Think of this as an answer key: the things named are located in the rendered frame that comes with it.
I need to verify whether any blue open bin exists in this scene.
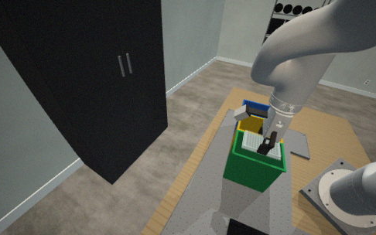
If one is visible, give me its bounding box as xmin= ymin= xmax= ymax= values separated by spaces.
xmin=242 ymin=99 xmax=270 ymax=111

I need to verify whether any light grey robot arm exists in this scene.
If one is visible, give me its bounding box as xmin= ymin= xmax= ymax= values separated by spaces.
xmin=251 ymin=0 xmax=376 ymax=228

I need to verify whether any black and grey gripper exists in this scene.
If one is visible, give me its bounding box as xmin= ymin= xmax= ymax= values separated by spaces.
xmin=257 ymin=103 xmax=296 ymax=155

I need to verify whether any green open-top bin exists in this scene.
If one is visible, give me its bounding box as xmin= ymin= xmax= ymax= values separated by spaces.
xmin=223 ymin=129 xmax=286 ymax=193

